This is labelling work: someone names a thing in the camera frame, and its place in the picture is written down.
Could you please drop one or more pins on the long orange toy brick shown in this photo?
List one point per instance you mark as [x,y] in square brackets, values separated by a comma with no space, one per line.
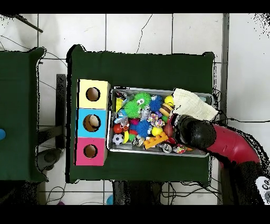
[155,141]

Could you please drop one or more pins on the cream waffle cloth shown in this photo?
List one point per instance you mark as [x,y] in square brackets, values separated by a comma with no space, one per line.
[192,105]

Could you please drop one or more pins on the wooden box three holes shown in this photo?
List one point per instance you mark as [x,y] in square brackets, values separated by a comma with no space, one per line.
[99,103]

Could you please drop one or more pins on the shallow mesh bin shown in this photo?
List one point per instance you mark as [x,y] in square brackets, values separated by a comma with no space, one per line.
[130,149]

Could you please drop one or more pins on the thin dark rod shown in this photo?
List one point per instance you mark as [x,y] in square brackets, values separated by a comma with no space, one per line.
[27,24]

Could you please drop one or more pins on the green spiky ball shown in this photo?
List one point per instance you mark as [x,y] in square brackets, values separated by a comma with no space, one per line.
[132,109]
[142,99]

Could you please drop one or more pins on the black upright panel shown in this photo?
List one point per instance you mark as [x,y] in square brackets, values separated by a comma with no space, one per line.
[61,105]

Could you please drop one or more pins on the green cloth side table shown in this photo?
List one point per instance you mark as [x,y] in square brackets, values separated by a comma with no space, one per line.
[16,116]

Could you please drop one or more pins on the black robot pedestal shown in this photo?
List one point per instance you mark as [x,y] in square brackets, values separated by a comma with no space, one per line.
[135,192]

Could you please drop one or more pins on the blue round object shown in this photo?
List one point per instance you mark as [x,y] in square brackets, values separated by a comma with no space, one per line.
[2,134]

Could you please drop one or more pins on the blue spiky ball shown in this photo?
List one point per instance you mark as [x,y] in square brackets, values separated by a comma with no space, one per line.
[143,127]
[156,103]

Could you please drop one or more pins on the blue object on floor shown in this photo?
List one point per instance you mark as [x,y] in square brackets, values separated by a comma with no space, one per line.
[110,200]

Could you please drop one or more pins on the yellow ball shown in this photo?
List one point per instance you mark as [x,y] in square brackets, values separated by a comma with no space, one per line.
[157,131]
[168,100]

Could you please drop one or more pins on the small soccer ball toy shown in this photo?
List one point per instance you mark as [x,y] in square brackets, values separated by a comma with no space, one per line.
[118,139]

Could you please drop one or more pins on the wooden burger toy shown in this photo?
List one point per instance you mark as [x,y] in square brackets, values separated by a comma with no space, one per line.
[166,109]

